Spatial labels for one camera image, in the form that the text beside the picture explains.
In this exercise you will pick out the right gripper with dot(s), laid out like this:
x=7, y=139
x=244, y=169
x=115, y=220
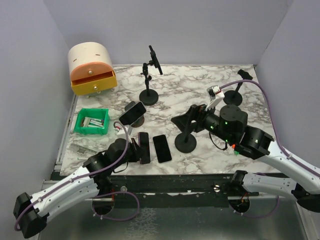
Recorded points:
x=199, y=114

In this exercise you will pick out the yellow lower drawer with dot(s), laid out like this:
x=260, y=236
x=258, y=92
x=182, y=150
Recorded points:
x=94, y=84

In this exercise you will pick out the black front rail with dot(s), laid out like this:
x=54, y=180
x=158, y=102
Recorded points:
x=168, y=191

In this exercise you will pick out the brown base phone stand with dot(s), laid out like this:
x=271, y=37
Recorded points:
x=138, y=123

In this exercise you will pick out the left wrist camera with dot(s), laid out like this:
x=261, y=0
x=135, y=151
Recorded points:
x=127, y=130

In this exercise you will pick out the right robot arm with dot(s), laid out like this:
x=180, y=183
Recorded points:
x=301, y=183

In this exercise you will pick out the black phone stand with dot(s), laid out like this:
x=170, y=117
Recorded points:
x=233, y=97

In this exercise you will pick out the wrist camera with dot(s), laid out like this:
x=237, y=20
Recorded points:
x=127, y=130
x=216, y=95

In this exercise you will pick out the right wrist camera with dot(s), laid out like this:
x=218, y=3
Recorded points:
x=216, y=95

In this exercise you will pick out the beige drawer cabinet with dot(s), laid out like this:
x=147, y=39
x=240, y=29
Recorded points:
x=86, y=53

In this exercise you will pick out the orange upper drawer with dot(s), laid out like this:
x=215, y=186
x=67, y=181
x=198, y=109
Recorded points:
x=89, y=72

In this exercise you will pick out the green plastic bin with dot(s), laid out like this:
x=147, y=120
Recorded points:
x=92, y=121

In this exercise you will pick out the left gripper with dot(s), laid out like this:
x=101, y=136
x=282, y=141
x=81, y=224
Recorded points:
x=137, y=151

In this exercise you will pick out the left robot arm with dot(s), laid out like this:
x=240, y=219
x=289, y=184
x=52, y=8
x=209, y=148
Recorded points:
x=90, y=180

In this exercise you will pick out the grey black phone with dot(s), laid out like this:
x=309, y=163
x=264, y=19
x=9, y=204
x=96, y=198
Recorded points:
x=162, y=148

